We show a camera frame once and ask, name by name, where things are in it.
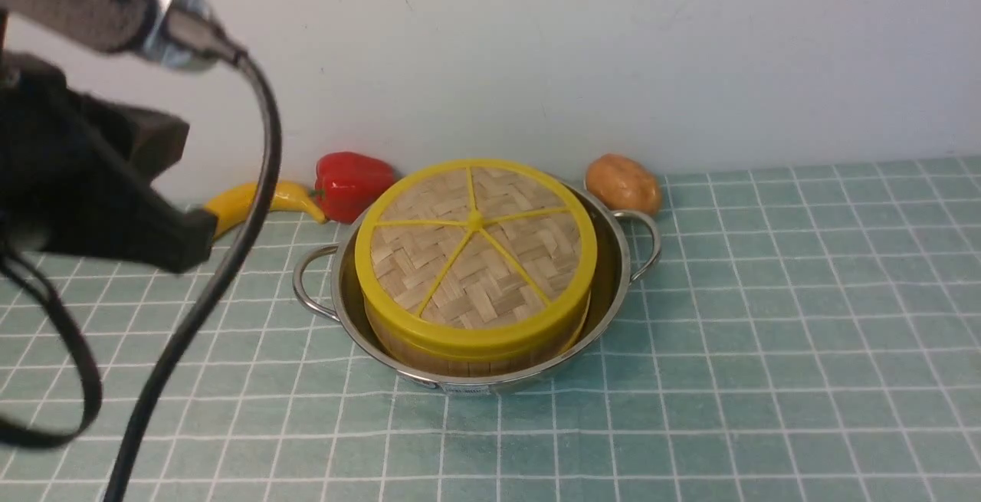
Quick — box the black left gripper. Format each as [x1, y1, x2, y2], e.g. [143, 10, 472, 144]
[1, 51, 217, 273]

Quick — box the bamboo steamer basket yellow rim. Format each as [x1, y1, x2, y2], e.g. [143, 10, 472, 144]
[364, 296, 592, 379]

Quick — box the woven bamboo steamer lid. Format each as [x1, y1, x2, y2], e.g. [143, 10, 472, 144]
[354, 159, 598, 355]

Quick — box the stainless steel pot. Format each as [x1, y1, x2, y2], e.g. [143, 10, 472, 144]
[292, 181, 662, 396]

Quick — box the yellow banana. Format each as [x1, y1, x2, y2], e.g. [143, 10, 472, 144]
[204, 181, 328, 240]

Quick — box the red bell pepper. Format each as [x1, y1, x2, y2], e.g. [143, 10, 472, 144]
[314, 152, 399, 224]

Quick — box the brown potato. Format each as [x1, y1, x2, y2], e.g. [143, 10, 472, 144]
[585, 153, 663, 216]

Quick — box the green checked tablecloth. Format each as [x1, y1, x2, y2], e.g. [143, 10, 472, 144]
[0, 154, 981, 502]

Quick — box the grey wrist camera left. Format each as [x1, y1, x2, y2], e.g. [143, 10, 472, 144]
[1, 0, 245, 71]

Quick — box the black camera cable left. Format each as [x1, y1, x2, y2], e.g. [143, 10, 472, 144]
[0, 54, 283, 502]

